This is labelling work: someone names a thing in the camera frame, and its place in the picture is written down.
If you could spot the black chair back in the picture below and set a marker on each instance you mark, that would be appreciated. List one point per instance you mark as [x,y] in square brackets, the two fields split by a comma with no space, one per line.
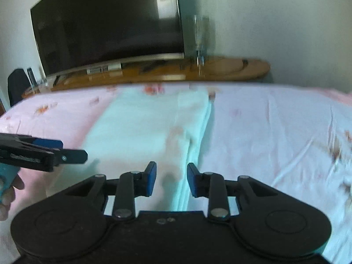
[17,88]

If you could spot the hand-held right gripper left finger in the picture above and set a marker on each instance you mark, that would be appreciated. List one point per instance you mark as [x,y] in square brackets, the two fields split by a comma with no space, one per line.
[150,178]

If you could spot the silver set-top box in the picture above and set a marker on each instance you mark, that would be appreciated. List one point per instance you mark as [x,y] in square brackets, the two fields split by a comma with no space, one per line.
[104,68]

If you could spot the cream knit sweater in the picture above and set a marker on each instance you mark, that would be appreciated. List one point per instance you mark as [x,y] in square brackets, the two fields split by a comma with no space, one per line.
[137,132]

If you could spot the black curved television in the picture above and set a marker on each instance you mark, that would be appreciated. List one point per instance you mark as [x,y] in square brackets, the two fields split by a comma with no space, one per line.
[110,24]

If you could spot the pink floral bed sheet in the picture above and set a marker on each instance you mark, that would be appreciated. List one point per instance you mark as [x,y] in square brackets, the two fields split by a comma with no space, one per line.
[275,129]

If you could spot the person's left hand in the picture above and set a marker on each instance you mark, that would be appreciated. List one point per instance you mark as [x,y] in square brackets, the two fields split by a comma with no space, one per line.
[8,200]

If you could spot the clear glass vase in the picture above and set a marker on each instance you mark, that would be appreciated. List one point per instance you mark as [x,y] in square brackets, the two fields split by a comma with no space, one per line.
[200,44]

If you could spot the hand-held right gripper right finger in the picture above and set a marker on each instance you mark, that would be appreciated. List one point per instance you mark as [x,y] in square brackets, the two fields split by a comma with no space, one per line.
[192,180]

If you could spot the wooden television stand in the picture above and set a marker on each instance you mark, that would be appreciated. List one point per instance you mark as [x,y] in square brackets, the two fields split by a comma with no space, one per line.
[220,70]

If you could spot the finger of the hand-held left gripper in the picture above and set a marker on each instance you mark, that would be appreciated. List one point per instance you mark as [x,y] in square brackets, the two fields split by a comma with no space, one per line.
[49,144]
[73,156]

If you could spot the black bottle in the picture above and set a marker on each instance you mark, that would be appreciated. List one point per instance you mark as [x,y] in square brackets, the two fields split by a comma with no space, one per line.
[31,77]

